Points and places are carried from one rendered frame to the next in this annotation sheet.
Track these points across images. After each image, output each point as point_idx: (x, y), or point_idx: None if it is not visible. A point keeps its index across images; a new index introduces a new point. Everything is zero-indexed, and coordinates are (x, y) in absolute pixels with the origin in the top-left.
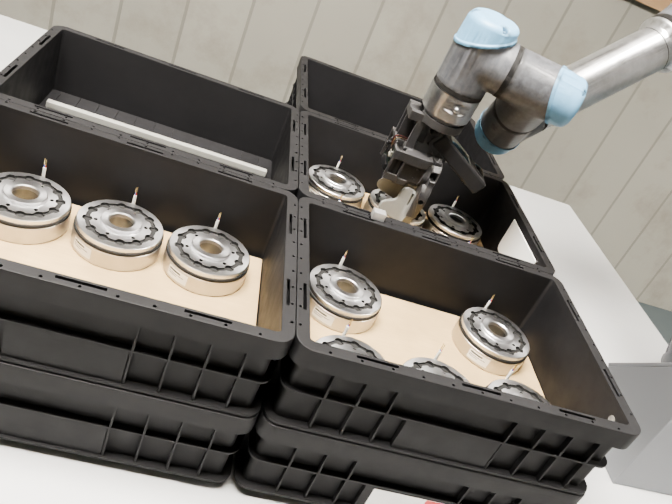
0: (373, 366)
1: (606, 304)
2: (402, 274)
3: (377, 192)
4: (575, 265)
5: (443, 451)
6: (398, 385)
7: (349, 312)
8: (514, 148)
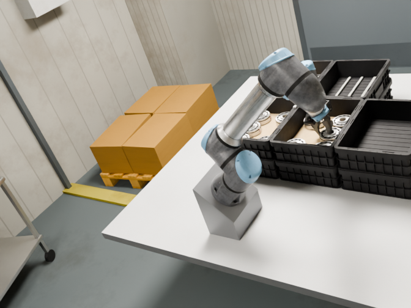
0: None
1: (322, 265)
2: None
3: (337, 129)
4: (362, 269)
5: None
6: None
7: (276, 116)
8: (311, 118)
